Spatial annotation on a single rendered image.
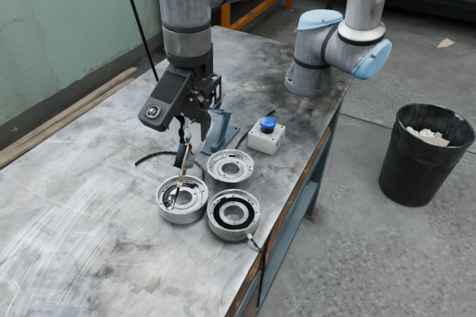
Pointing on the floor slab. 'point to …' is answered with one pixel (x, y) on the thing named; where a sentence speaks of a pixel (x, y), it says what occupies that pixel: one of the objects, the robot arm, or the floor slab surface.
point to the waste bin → (423, 153)
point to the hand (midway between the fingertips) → (187, 149)
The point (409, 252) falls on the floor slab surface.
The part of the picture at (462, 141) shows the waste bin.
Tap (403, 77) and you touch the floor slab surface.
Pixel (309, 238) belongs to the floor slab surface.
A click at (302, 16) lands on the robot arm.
